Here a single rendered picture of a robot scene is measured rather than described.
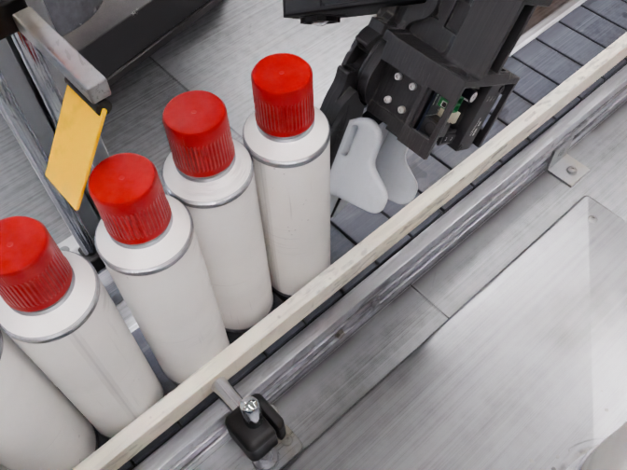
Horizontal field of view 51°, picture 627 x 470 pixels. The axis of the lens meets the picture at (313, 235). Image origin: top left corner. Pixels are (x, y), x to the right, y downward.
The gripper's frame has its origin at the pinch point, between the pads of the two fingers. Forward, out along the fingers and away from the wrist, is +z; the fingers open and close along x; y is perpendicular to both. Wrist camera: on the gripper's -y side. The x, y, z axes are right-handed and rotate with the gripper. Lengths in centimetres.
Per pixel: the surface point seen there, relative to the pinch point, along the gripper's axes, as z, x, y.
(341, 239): 4.4, 3.4, 0.9
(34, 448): 10.7, -22.8, 3.1
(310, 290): 4.5, -3.9, 4.2
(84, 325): 1.0, -21.7, 3.4
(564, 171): -3.1, 25.8, 7.4
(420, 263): 4.4, 8.3, 5.9
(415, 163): -0.7, 12.2, -0.5
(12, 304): 0.0, -24.6, 1.6
